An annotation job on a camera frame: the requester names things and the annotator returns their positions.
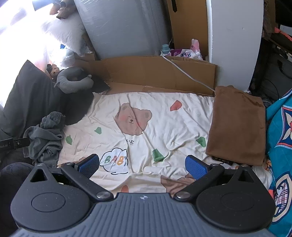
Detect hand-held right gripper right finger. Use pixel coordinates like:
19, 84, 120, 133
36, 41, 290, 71
174, 155, 262, 201

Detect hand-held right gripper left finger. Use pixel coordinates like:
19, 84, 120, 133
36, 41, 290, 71
28, 154, 114, 202

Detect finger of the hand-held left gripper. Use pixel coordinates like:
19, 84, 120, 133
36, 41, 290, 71
0, 137, 30, 151

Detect blue denim pants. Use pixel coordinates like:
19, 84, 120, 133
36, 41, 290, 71
23, 111, 66, 168

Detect dark grey pillow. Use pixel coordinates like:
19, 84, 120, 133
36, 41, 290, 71
0, 60, 69, 146

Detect charcoal cushion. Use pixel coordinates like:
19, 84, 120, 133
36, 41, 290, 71
62, 91, 95, 126

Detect brown folded cloth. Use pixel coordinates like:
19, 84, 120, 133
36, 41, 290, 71
206, 85, 266, 166

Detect bear printed bedsheet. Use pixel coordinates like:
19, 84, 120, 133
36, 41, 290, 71
57, 90, 274, 196

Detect grey neck pillow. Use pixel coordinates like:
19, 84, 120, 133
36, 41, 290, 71
54, 68, 94, 94

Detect black cloth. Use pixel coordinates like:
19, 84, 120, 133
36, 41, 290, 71
91, 75, 110, 93

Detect small teddy bear toy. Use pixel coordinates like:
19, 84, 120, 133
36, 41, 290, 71
47, 64, 60, 80

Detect blue patterned blanket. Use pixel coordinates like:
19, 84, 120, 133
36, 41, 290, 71
266, 88, 292, 226

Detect crumpled plastic bag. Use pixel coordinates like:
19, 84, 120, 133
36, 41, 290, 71
60, 49, 77, 67

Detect flattened cardboard box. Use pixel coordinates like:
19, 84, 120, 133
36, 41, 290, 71
74, 53, 218, 97

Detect tissue pack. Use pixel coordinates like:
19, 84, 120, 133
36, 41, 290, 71
170, 49, 203, 60

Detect white pillow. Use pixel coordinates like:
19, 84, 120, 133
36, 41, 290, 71
42, 11, 92, 57

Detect pink packet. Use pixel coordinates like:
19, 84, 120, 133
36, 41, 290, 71
190, 39, 201, 52

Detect brown plush toy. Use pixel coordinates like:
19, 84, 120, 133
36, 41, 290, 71
50, 0, 74, 20

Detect grey plastic-wrapped mattress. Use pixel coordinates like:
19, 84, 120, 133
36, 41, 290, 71
74, 0, 172, 60

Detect white cable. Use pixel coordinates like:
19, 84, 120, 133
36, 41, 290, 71
160, 36, 216, 92

